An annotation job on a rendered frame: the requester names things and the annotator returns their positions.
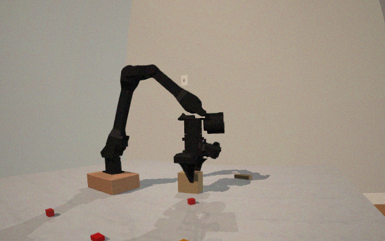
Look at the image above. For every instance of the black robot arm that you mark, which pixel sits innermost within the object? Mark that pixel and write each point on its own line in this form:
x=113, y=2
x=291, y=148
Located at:
x=117, y=140

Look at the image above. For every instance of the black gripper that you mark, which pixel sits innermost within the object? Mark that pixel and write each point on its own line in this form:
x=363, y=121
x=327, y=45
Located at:
x=188, y=159

